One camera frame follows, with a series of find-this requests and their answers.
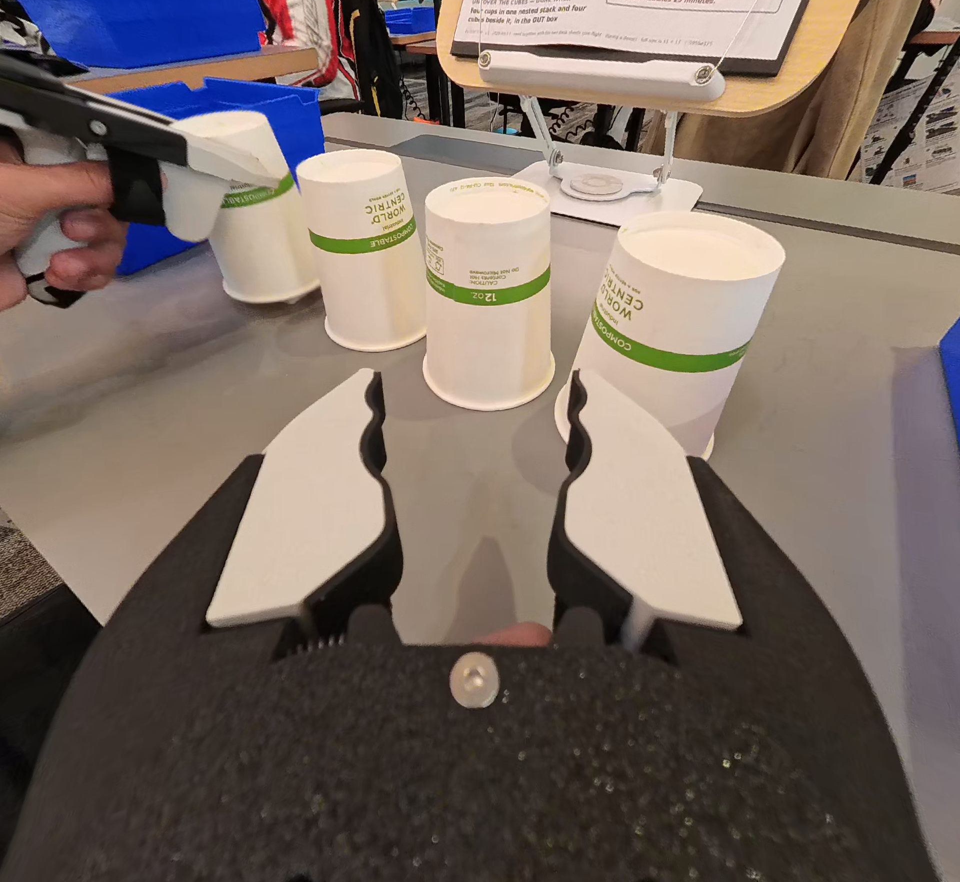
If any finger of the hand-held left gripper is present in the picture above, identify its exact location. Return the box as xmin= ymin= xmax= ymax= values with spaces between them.
xmin=176 ymin=128 xmax=299 ymax=190

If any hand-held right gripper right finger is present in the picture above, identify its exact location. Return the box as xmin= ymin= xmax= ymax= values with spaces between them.
xmin=547 ymin=369 xmax=745 ymax=650

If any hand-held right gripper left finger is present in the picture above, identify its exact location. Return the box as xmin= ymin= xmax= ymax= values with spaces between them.
xmin=204 ymin=368 xmax=406 ymax=643

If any white paper cup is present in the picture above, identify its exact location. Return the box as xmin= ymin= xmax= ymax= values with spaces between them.
xmin=208 ymin=111 xmax=325 ymax=305
xmin=553 ymin=210 xmax=786 ymax=460
xmin=296 ymin=150 xmax=430 ymax=354
xmin=422 ymin=177 xmax=558 ymax=412

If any person's left hand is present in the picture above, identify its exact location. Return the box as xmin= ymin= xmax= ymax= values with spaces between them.
xmin=0 ymin=139 xmax=165 ymax=313

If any person's right hand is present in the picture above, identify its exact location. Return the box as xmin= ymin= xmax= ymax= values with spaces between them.
xmin=480 ymin=621 xmax=554 ymax=647

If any wooden-edged table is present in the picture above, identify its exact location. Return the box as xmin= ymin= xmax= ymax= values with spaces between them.
xmin=67 ymin=45 xmax=321 ymax=97

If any black jacket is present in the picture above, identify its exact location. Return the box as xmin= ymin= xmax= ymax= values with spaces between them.
xmin=330 ymin=0 xmax=406 ymax=119

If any black tape strip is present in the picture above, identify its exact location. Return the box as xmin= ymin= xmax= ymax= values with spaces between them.
xmin=390 ymin=134 xmax=526 ymax=163

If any wooden document stand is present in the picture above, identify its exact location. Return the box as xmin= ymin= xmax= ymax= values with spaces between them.
xmin=435 ymin=0 xmax=899 ymax=226

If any printed poster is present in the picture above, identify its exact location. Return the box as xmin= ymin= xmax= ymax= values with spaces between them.
xmin=873 ymin=75 xmax=960 ymax=194

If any tan coat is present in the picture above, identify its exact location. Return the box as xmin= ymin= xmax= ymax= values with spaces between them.
xmin=643 ymin=0 xmax=948 ymax=183

